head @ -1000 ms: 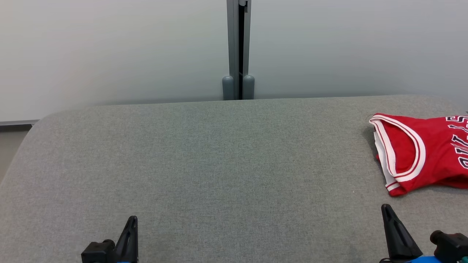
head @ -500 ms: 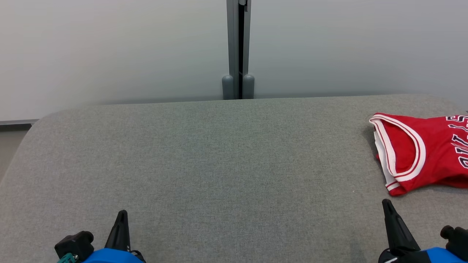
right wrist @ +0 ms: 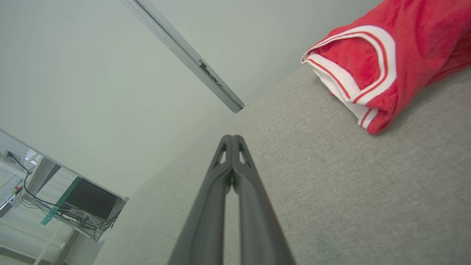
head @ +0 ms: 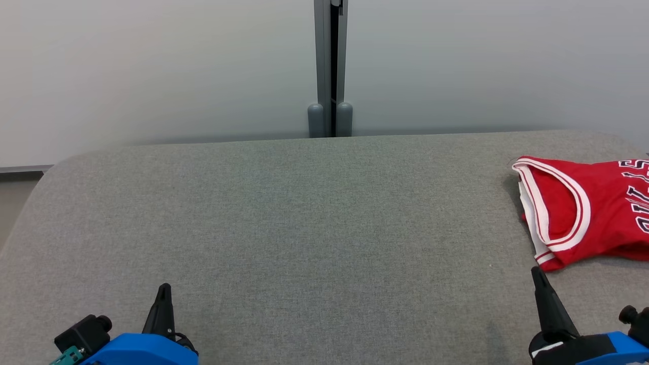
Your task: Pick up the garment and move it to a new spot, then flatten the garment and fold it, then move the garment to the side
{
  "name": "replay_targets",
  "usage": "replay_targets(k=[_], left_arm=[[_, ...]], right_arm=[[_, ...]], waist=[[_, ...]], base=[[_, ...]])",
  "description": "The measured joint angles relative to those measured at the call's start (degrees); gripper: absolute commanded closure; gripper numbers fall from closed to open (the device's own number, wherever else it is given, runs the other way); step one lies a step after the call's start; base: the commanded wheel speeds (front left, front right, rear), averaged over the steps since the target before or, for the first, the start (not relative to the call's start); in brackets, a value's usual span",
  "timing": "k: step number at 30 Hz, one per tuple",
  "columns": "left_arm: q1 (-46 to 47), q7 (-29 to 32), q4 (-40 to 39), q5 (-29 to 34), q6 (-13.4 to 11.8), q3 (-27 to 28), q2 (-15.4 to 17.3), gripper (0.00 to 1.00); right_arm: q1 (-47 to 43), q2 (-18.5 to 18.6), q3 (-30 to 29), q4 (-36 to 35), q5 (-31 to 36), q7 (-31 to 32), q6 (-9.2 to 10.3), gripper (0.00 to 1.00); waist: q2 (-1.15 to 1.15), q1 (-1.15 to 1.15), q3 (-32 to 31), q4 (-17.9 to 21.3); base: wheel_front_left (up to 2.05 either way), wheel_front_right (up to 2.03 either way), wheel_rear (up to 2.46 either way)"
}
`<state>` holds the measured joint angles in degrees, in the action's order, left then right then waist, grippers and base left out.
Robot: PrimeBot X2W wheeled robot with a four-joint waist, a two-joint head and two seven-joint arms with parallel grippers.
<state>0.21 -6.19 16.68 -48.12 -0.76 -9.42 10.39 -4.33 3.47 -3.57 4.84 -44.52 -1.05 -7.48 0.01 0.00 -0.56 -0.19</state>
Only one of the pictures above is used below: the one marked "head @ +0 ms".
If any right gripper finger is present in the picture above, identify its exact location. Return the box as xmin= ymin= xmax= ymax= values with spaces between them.
xmin=537 ymin=267 xmax=579 ymax=339
xmin=531 ymin=267 xmax=557 ymax=343

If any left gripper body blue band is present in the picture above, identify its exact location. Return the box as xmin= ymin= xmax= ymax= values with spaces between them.
xmin=81 ymin=332 xmax=199 ymax=365

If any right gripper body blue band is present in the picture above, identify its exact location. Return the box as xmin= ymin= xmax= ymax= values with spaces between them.
xmin=529 ymin=332 xmax=649 ymax=365

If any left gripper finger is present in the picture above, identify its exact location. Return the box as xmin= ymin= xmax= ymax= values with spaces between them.
xmin=142 ymin=284 xmax=164 ymax=336
xmin=163 ymin=284 xmax=176 ymax=336

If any red shirt with white sleeves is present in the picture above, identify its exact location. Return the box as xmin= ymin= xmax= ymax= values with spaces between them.
xmin=511 ymin=156 xmax=649 ymax=273

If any grey baseboard strip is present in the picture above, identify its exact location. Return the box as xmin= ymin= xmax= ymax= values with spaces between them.
xmin=0 ymin=165 xmax=54 ymax=175

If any grey rounded post foot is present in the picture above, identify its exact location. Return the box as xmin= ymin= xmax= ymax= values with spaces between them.
xmin=308 ymin=103 xmax=325 ymax=139
xmin=336 ymin=102 xmax=353 ymax=138

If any grey partition post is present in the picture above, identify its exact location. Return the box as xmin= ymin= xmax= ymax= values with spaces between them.
xmin=313 ymin=0 xmax=349 ymax=138

